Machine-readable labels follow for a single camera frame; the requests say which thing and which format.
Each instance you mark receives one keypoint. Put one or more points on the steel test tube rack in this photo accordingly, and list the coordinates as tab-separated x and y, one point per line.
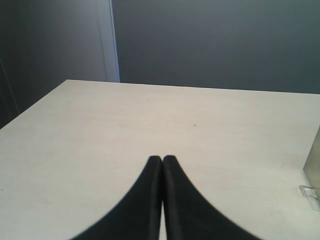
311	167

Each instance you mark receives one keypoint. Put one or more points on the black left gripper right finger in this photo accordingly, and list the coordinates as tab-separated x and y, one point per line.
188	215

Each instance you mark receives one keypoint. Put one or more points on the clear tape piece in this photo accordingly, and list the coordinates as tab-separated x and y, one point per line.
310	194

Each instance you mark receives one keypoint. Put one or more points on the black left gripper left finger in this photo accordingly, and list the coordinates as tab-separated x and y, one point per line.
137	216

